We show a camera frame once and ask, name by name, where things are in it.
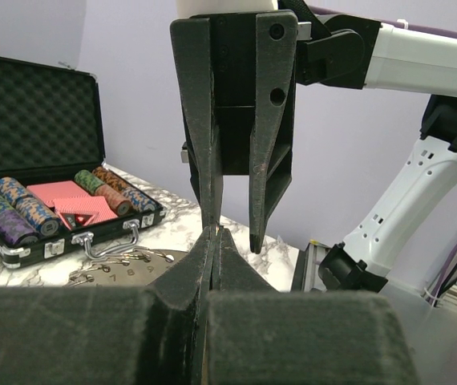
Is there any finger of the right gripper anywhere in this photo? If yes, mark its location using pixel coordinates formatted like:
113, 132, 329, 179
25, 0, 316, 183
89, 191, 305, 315
249, 11, 297, 253
170, 17, 223, 225

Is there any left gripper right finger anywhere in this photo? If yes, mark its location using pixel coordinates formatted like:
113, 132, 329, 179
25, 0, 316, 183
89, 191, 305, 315
202, 226, 417, 384

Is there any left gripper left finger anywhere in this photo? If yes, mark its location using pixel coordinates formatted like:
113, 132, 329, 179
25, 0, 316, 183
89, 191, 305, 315
0, 226, 215, 384

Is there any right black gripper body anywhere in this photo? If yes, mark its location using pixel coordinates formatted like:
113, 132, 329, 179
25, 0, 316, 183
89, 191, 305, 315
180, 10, 382, 177

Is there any large metal keyring disc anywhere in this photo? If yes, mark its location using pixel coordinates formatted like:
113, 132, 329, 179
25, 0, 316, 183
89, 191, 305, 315
66, 246, 187, 287

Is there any pink playing card deck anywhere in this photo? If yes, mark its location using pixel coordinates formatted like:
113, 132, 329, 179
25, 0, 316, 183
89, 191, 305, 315
27, 180, 118, 230

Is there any black poker chip case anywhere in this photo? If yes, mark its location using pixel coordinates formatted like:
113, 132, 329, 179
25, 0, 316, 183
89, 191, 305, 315
0, 57, 166, 269

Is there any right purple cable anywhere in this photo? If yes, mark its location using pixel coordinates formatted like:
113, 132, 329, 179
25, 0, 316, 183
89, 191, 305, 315
312, 6, 457, 298

